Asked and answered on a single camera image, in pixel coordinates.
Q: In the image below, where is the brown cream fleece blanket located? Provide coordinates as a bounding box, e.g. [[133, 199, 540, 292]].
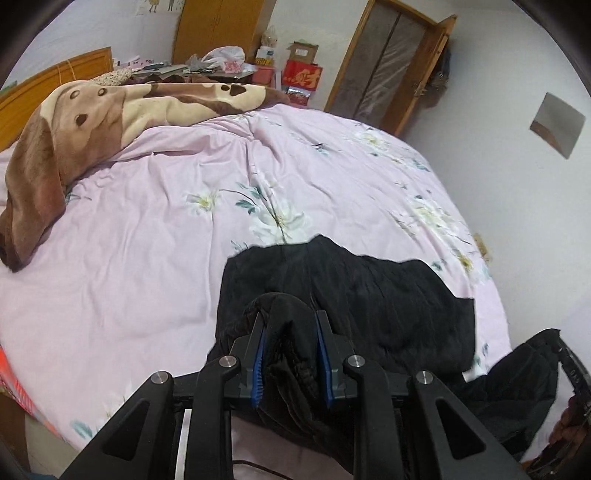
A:
[[1, 81, 288, 272]]

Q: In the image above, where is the black hooded jacket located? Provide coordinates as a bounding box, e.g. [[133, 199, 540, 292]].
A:
[[209, 236, 559, 469]]

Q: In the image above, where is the grey paper on wall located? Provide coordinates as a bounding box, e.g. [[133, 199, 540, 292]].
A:
[[530, 92, 586, 159]]

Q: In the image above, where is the red gift box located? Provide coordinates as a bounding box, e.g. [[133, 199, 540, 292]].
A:
[[283, 60, 322, 92]]

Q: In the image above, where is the cartoon couple wall poster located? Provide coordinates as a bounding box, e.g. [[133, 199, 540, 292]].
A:
[[136, 0, 185, 15]]

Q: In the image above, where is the person's right hand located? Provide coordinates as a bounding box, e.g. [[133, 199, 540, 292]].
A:
[[549, 396, 586, 445]]

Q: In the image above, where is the pink floral bed cover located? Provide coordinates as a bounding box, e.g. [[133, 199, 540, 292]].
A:
[[0, 103, 512, 480]]

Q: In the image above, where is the wooden headboard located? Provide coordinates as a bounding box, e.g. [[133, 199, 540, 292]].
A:
[[0, 47, 113, 150]]

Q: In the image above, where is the wooden door frame with curtain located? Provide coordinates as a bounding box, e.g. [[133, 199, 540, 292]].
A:
[[325, 1, 458, 137]]

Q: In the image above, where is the snack package stack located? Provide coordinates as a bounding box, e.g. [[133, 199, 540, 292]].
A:
[[254, 26, 279, 67]]

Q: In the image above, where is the white plastic bag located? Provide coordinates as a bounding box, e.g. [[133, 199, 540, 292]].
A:
[[201, 46, 245, 74]]

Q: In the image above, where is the wooden wardrobe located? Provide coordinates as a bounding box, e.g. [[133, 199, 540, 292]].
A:
[[172, 0, 276, 63]]

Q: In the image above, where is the small cardboard box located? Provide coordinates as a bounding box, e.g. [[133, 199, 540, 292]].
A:
[[287, 41, 318, 64]]

